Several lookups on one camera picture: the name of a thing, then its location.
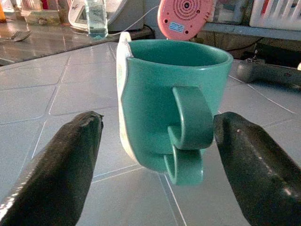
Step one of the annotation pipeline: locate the metal fork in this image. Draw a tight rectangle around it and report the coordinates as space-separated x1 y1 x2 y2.
0 30 32 42

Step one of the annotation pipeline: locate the green ceramic mug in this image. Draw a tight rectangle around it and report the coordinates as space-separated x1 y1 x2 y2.
116 32 234 186

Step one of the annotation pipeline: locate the pink round appliance base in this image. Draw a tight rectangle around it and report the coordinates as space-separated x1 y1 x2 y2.
157 0 215 41

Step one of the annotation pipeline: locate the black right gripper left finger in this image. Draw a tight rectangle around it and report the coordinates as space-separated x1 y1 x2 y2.
0 111 104 226

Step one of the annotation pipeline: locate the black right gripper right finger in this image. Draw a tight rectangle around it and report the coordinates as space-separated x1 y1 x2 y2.
213 111 301 226

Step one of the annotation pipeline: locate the white electric appliance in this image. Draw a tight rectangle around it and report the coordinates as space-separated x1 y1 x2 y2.
68 0 129 31

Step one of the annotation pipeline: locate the clear plastic food container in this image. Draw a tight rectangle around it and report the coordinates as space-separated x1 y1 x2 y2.
20 9 61 25

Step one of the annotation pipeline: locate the white plastic basket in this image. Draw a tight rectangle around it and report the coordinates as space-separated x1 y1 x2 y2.
249 0 301 28

